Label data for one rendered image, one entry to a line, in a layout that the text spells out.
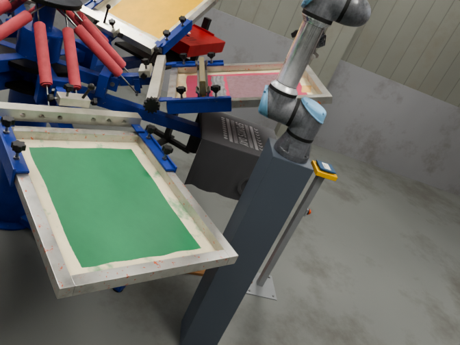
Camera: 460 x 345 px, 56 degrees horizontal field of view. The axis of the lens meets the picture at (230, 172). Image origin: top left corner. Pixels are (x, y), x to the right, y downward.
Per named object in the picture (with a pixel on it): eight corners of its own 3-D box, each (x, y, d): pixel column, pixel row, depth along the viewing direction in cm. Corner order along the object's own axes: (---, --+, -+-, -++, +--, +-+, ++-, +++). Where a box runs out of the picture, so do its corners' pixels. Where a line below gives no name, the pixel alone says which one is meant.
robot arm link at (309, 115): (315, 144, 169) (330, 113, 163) (283, 130, 169) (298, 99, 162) (314, 133, 180) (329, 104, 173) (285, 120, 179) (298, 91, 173)
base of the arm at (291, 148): (310, 167, 174) (321, 146, 169) (276, 155, 171) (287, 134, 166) (303, 150, 187) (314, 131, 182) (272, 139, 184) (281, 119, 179)
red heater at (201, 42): (176, 30, 368) (180, 16, 362) (221, 54, 358) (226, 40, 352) (133, 32, 315) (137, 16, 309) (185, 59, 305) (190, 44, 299)
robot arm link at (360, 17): (386, 3, 145) (361, 5, 191) (356, -11, 145) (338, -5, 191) (369, 35, 150) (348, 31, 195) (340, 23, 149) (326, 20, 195)
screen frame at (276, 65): (304, 66, 256) (304, 60, 254) (331, 103, 206) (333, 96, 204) (172, 72, 252) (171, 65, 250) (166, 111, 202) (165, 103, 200)
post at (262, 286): (271, 276, 301) (336, 163, 257) (276, 300, 282) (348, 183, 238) (242, 269, 295) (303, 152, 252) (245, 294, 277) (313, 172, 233)
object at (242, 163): (255, 207, 253) (280, 156, 237) (257, 215, 246) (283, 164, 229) (180, 186, 242) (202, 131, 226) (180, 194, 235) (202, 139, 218)
